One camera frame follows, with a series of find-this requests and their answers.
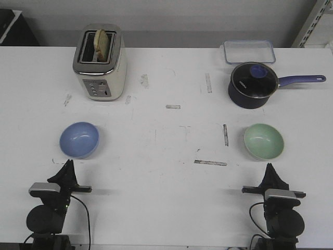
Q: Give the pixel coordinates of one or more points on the dark blue saucepan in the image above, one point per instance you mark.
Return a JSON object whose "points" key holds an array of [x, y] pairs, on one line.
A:
{"points": [[253, 103]]}

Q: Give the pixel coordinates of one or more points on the blue bowl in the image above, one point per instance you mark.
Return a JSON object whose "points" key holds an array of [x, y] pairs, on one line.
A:
{"points": [[79, 140]]}

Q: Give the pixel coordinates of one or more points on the cream and steel toaster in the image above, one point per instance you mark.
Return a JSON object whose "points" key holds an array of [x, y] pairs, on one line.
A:
{"points": [[102, 81]]}

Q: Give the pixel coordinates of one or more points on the black box in corner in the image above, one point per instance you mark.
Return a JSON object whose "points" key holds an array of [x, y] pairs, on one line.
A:
{"points": [[15, 31]]}

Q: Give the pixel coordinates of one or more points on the grey metal shelf upright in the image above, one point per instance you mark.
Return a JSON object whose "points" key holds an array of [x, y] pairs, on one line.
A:
{"points": [[316, 32]]}

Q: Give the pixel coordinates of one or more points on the toast slice in toaster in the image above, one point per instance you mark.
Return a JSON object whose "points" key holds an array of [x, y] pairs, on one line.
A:
{"points": [[101, 43]]}

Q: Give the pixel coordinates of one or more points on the green bowl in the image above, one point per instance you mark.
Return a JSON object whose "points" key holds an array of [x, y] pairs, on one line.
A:
{"points": [[263, 141]]}

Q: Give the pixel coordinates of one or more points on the glass lid with blue knob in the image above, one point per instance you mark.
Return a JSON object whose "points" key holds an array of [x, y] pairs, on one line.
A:
{"points": [[254, 79]]}

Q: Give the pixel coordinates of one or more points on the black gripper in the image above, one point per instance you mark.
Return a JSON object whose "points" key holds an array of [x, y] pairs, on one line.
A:
{"points": [[271, 180], [68, 186]]}

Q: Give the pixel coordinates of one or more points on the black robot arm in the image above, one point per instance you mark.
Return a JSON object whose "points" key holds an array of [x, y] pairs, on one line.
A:
{"points": [[46, 221], [283, 223]]}

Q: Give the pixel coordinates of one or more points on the clear container with blue rim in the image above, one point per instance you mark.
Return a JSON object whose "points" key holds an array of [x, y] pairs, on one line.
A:
{"points": [[241, 51]]}

